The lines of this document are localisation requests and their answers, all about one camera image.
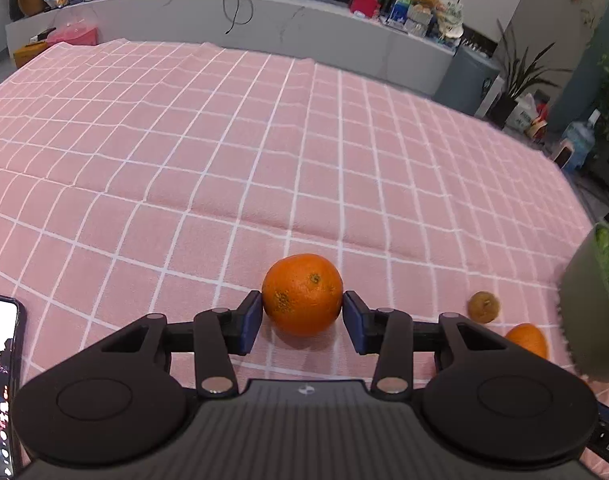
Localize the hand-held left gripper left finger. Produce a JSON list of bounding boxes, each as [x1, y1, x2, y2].
[[87, 290, 264, 397]]

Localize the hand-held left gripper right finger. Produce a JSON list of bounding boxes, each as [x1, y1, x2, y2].
[[343, 290, 522, 396]]

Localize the large orange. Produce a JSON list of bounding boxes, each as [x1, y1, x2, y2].
[[262, 253, 344, 337]]

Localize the brownish small orange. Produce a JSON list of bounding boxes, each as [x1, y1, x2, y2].
[[467, 291, 501, 324]]

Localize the green bowl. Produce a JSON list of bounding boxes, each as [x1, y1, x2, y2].
[[557, 222, 609, 383]]

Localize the pink checked tablecloth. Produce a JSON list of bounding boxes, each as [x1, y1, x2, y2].
[[0, 39, 599, 480]]

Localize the cucumber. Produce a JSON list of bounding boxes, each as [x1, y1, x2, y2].
[[595, 227, 609, 281]]

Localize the grey blue trash can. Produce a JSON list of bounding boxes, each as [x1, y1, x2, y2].
[[433, 44, 502, 117]]

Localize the white plastic bag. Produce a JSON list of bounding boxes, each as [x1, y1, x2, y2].
[[507, 94, 539, 136]]

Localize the small pink heater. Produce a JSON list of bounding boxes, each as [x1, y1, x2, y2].
[[553, 140, 576, 170]]

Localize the red bag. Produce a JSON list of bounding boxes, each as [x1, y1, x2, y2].
[[529, 102, 551, 141]]

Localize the potted long leaf plant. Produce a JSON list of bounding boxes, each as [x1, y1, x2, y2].
[[487, 20, 572, 128]]

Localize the blue water jug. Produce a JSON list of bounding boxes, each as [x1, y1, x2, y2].
[[561, 109, 601, 171]]

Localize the white marble tv cabinet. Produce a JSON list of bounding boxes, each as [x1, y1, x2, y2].
[[4, 0, 457, 98]]

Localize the pink plastic box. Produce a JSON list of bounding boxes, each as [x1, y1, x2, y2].
[[47, 21, 99, 46]]

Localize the orange wooden box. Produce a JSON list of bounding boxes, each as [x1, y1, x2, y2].
[[13, 42, 50, 68]]

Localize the black cable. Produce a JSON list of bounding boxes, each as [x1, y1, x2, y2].
[[222, 0, 260, 36]]

